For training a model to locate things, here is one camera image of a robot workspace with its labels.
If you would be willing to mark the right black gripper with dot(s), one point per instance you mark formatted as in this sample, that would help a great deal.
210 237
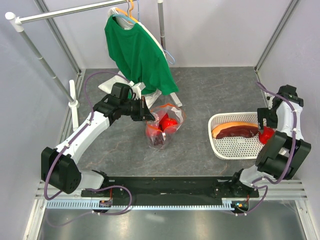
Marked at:
263 113

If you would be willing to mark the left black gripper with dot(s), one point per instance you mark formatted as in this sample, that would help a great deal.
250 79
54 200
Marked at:
143 110

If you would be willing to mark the red apple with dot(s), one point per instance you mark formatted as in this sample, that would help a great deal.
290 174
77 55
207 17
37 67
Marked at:
153 131
168 125
265 134

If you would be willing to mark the clear orange zip top bag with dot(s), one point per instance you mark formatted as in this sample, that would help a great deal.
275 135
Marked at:
174 112

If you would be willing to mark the dark red grape bunch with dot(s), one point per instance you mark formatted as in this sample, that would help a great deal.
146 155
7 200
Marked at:
158 140

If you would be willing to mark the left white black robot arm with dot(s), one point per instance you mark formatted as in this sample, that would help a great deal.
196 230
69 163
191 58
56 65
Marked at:
59 165

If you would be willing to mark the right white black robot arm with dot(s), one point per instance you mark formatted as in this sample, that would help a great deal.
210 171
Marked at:
286 150

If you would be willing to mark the green t-shirt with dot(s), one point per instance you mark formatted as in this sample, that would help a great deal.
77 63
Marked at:
138 57

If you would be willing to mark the white garment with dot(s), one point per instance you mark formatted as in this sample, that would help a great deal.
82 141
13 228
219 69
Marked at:
120 78

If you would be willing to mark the blue clothes hanger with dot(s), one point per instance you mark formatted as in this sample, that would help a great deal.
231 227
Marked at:
167 55

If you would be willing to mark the orange clothes hanger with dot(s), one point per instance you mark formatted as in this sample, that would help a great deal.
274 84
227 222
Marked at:
129 11

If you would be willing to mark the silver clothes rack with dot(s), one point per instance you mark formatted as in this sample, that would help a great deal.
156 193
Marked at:
17 24

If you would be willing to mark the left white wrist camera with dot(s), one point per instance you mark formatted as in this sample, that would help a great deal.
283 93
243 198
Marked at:
136 89

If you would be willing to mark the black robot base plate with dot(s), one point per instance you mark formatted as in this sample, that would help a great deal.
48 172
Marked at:
172 190

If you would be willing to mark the grey slotted cable duct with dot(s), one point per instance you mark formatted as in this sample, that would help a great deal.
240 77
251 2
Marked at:
87 204

